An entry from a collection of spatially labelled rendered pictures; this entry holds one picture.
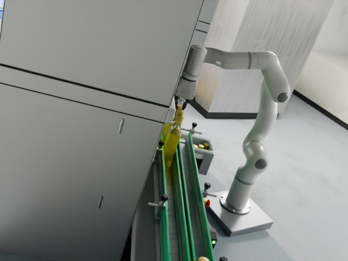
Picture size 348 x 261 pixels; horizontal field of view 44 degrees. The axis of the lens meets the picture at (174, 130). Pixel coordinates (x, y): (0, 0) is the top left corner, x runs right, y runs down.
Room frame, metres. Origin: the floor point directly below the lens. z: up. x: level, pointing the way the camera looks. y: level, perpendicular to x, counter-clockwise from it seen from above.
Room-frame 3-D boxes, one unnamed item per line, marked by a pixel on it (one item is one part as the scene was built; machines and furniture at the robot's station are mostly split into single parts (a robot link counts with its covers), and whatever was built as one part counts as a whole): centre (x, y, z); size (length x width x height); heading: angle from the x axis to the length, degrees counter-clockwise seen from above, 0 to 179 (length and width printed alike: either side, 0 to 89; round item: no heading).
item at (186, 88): (2.05, 0.01, 1.44); 0.10 x 0.07 x 0.11; 102
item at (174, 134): (1.94, -0.01, 1.16); 0.06 x 0.06 x 0.21; 11
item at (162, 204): (1.46, -0.03, 1.11); 0.07 x 0.04 x 0.13; 102
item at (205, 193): (1.67, -0.24, 1.11); 0.07 x 0.04 x 0.13; 102
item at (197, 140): (2.38, -0.15, 0.97); 0.22 x 0.17 x 0.09; 102
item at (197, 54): (2.06, 0.01, 1.58); 0.09 x 0.08 x 0.13; 14
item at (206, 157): (2.37, -0.12, 0.92); 0.27 x 0.17 x 0.15; 102
